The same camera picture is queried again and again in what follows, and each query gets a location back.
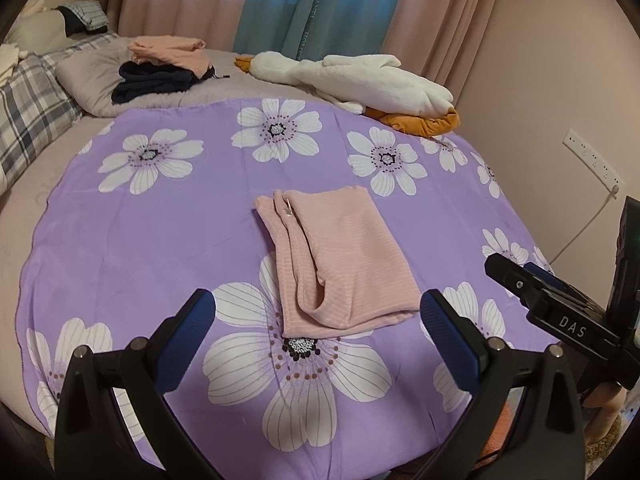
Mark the bed with pinkish sheet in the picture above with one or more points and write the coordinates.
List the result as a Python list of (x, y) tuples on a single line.
[(30, 210)]

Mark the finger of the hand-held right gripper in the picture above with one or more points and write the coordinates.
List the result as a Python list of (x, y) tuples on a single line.
[(550, 280), (520, 282)]

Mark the folded pink clothes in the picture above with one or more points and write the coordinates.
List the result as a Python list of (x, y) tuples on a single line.
[(170, 52)]

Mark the folded dark navy clothes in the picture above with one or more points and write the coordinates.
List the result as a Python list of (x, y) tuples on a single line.
[(150, 85)]

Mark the purple floral blanket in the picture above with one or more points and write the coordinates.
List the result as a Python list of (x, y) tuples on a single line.
[(150, 230)]

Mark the cream cloth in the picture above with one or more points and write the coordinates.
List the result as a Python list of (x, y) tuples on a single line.
[(12, 60)]

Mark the blue curtain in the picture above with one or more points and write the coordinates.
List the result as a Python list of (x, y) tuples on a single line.
[(315, 0)]

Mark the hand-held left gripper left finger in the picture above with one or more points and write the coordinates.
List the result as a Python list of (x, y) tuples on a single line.
[(198, 319)]

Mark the plaid quilt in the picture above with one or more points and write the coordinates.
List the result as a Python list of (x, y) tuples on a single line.
[(30, 110)]

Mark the wall power strip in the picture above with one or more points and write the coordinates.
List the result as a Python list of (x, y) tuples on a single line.
[(595, 157)]

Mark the person's right hand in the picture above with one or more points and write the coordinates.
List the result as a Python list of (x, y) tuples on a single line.
[(605, 407)]

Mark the beige pillow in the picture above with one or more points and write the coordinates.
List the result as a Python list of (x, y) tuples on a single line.
[(37, 32)]

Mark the pink striped long-sleeve shirt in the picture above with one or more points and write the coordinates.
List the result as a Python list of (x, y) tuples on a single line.
[(345, 260)]

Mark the folded grey striped clothes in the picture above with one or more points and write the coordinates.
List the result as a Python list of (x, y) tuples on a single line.
[(85, 17)]

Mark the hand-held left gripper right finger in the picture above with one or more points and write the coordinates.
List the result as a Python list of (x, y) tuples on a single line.
[(444, 330)]

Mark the white goose plush toy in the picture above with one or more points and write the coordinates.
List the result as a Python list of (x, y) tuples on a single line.
[(380, 82)]

